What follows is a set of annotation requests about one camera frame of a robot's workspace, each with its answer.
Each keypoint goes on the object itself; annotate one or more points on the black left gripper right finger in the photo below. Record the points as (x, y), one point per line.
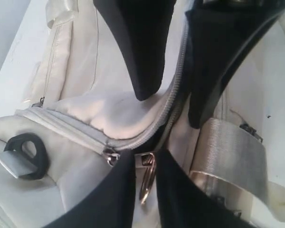
(182, 204)

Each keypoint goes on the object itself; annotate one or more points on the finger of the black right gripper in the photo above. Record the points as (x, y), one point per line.
(140, 28)
(222, 34)

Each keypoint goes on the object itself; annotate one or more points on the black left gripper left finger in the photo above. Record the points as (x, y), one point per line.
(110, 204)

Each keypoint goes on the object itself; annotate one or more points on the beige fabric duffel bag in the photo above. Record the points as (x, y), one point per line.
(83, 114)

